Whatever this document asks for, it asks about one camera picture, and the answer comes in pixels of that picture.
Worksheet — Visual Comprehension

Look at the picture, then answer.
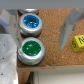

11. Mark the green button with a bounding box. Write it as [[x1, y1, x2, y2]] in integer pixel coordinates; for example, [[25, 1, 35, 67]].
[[17, 37, 46, 66]]

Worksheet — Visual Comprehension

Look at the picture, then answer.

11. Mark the red button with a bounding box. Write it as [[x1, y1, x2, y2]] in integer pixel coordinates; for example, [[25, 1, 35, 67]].
[[18, 8, 40, 15]]

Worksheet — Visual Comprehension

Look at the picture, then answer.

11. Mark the blue button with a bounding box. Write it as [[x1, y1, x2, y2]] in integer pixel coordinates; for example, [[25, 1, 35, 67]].
[[18, 13, 44, 37]]

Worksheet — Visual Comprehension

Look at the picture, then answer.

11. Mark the wooden drawer box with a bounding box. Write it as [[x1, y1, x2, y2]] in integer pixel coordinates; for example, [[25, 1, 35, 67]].
[[13, 8, 84, 84]]

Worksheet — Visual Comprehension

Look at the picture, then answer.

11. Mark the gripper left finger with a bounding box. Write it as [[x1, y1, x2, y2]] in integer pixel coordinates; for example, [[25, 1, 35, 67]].
[[0, 9, 22, 48]]

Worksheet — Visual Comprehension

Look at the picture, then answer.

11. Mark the yellow block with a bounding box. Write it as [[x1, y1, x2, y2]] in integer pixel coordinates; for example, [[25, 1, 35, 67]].
[[70, 34, 84, 53]]

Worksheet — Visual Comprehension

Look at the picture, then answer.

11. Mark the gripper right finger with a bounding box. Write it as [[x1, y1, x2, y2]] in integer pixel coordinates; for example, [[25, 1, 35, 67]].
[[58, 9, 84, 50]]

